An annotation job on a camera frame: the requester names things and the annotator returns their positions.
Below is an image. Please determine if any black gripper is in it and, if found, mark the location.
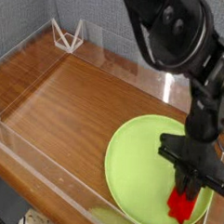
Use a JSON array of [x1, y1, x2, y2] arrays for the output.
[[158, 133, 224, 202]]

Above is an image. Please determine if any red cross-shaped block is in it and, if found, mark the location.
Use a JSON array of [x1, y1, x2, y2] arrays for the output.
[[166, 187, 198, 224]]

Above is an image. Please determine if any green round plate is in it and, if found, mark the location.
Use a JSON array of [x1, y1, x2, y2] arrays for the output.
[[104, 114, 213, 224]]

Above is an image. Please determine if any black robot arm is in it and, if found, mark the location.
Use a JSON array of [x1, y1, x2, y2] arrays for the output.
[[124, 0, 224, 201]]

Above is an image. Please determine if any clear acrylic enclosure wall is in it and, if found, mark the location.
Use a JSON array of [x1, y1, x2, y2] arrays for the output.
[[0, 14, 224, 224]]

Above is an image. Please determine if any clear acrylic corner bracket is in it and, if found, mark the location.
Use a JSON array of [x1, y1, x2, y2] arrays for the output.
[[51, 19, 85, 54]]

